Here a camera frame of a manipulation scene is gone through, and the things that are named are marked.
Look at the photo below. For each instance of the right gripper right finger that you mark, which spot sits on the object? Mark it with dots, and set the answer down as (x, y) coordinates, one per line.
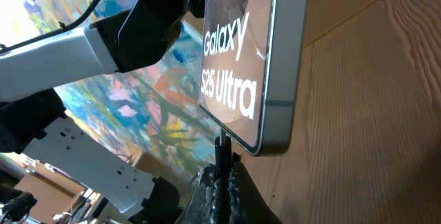
(247, 206)

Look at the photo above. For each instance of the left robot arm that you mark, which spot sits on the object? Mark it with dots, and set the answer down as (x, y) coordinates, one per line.
(33, 118)

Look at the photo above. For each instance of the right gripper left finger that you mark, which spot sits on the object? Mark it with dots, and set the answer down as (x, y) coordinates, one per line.
(203, 207)

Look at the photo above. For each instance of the Samsung Galaxy smartphone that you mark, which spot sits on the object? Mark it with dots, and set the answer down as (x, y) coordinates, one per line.
(249, 70)

